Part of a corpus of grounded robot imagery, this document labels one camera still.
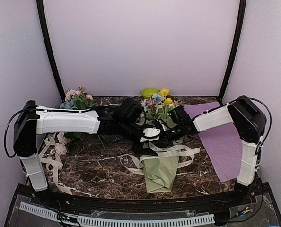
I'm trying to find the black frame post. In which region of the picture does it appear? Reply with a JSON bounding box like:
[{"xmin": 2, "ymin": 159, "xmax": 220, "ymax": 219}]
[
  {"xmin": 36, "ymin": 0, "xmax": 65, "ymax": 100},
  {"xmin": 218, "ymin": 0, "xmax": 246, "ymax": 102}
]

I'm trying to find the purple wrapping paper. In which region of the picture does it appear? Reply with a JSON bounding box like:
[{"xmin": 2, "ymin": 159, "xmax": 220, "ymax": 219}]
[{"xmin": 183, "ymin": 102, "xmax": 244, "ymax": 183}]

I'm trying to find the black front rail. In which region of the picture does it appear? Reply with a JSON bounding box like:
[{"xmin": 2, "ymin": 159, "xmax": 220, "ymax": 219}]
[{"xmin": 6, "ymin": 182, "xmax": 278, "ymax": 219}]

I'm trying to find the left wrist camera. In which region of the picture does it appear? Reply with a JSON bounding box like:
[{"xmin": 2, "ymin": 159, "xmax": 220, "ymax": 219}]
[{"xmin": 140, "ymin": 128, "xmax": 161, "ymax": 142}]

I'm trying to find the yellow fake flower stem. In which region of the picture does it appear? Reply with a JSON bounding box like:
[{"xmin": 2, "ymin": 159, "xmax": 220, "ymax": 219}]
[{"xmin": 159, "ymin": 88, "xmax": 173, "ymax": 119}]

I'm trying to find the left black frame post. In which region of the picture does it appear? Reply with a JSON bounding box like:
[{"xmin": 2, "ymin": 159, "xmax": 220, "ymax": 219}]
[{"xmin": 36, "ymin": 0, "xmax": 65, "ymax": 100}]

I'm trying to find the peach and green wrapping paper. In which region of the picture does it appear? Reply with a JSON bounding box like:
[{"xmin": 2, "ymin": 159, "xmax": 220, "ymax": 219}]
[{"xmin": 142, "ymin": 115, "xmax": 185, "ymax": 194}]

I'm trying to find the green plastic bowl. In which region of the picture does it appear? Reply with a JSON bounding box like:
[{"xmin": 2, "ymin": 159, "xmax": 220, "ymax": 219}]
[{"xmin": 142, "ymin": 87, "xmax": 159, "ymax": 99}]

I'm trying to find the cream printed ribbon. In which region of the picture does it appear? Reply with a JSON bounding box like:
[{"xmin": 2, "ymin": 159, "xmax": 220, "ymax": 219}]
[{"xmin": 120, "ymin": 142, "xmax": 201, "ymax": 175}]

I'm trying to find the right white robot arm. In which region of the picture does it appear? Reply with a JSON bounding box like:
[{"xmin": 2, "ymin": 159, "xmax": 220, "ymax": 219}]
[{"xmin": 159, "ymin": 96, "xmax": 272, "ymax": 186}]

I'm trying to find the blue fake flower stem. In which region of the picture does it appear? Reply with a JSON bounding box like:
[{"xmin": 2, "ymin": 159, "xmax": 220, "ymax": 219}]
[{"xmin": 141, "ymin": 93, "xmax": 163, "ymax": 120}]

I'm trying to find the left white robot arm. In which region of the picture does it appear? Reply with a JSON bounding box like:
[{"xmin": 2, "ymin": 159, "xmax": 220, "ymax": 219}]
[{"xmin": 12, "ymin": 98, "xmax": 161, "ymax": 206}]

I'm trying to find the white slotted cable duct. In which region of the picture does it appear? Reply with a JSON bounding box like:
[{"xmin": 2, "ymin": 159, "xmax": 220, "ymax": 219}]
[{"xmin": 19, "ymin": 202, "xmax": 215, "ymax": 227}]

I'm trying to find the pink fake flower bunch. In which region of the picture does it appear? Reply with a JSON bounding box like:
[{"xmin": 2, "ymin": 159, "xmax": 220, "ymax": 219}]
[{"xmin": 54, "ymin": 87, "xmax": 94, "ymax": 155}]

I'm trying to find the blue fake flower on table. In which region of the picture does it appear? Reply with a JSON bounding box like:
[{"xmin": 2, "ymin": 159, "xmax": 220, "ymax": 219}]
[{"xmin": 60, "ymin": 100, "xmax": 77, "ymax": 110}]

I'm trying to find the right black frame post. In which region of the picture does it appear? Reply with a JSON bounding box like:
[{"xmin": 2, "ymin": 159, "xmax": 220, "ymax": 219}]
[{"xmin": 218, "ymin": 0, "xmax": 246, "ymax": 102}]

